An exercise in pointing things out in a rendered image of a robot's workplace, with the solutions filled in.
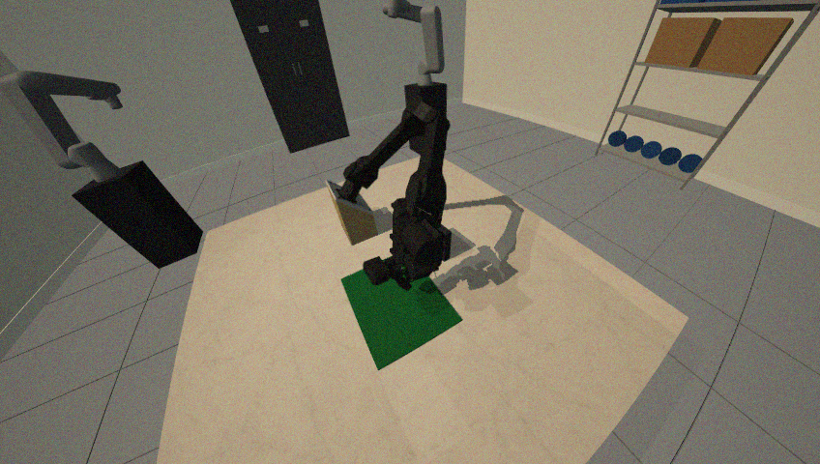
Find green circuit board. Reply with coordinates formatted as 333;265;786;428
341;270;462;370

